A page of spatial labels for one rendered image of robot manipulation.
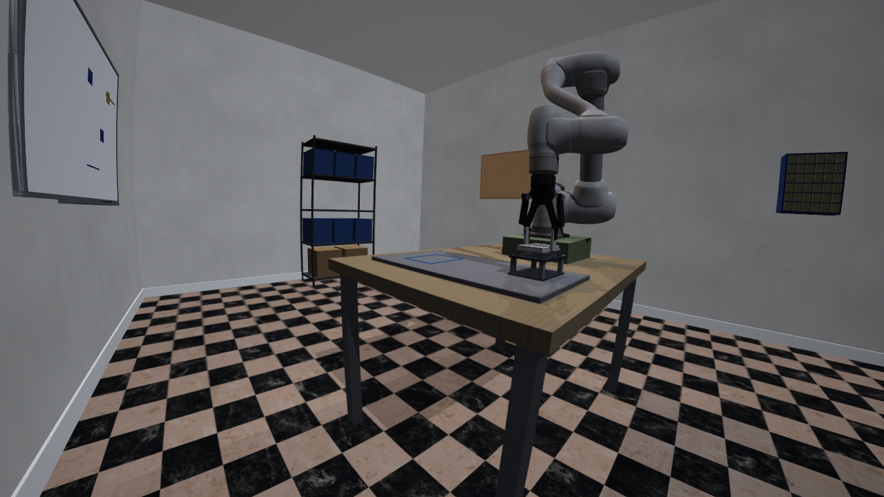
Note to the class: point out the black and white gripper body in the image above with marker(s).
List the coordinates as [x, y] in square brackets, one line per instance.
[543, 183]

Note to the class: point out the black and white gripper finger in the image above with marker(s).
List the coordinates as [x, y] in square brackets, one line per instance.
[526, 219]
[558, 222]

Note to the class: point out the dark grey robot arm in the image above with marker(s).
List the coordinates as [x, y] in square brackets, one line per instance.
[594, 132]

